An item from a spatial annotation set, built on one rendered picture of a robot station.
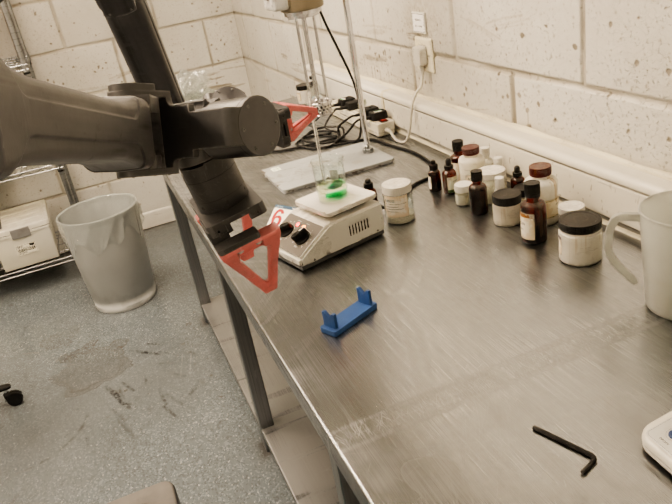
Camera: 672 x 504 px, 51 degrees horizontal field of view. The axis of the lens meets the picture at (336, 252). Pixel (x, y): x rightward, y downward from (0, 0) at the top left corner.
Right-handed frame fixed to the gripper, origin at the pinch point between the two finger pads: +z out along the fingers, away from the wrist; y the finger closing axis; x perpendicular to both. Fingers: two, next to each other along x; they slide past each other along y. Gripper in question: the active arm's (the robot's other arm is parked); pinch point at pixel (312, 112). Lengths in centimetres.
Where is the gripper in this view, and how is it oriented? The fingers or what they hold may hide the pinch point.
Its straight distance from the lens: 129.0
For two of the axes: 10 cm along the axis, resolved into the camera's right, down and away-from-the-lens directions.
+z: 8.5, -3.5, 4.1
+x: 1.6, 8.9, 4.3
